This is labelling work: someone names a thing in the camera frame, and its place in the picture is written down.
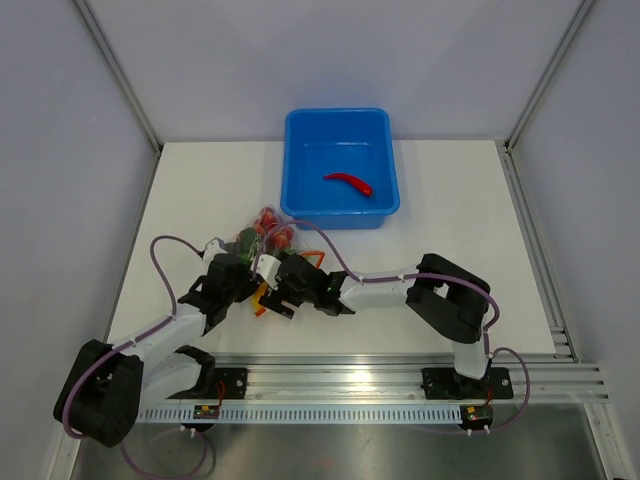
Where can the red yellow fake grapes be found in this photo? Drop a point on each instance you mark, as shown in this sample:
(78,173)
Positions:
(266,223)

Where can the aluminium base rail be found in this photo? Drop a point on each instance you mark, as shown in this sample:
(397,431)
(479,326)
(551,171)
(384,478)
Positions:
(383,379)

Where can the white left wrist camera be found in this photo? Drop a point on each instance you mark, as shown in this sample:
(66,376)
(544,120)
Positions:
(211,249)

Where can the clear zip top bag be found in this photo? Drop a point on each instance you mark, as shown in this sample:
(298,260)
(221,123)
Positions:
(315,257)

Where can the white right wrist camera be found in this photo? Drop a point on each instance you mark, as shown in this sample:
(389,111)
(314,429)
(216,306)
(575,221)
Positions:
(267,266)

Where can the aluminium frame post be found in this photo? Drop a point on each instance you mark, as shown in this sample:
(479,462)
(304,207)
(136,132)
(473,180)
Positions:
(99,37)
(578,19)

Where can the yellow fake bell pepper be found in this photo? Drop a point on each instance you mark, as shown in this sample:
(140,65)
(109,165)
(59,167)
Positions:
(255,300)

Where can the left aluminium frame post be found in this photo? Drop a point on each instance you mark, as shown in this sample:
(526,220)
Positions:
(99,37)

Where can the blue plastic bin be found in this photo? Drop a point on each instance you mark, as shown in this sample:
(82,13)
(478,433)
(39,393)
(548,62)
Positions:
(321,141)

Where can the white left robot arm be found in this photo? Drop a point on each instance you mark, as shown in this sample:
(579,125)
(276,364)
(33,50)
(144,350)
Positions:
(109,385)

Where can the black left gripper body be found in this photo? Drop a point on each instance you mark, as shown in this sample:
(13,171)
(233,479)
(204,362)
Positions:
(244,285)

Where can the right aluminium frame post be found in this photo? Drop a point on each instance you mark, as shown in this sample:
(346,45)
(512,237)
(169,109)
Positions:
(578,19)

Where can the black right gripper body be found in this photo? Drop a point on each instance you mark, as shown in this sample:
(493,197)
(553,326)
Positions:
(274,299)

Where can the white slotted cable duct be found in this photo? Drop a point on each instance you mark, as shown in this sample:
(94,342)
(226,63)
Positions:
(192,413)

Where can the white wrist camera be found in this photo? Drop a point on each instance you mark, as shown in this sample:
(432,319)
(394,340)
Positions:
(267,266)
(211,249)

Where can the red fake chili pepper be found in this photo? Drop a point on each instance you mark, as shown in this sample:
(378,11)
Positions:
(355,182)

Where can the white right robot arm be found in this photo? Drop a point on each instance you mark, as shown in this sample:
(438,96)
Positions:
(450,299)

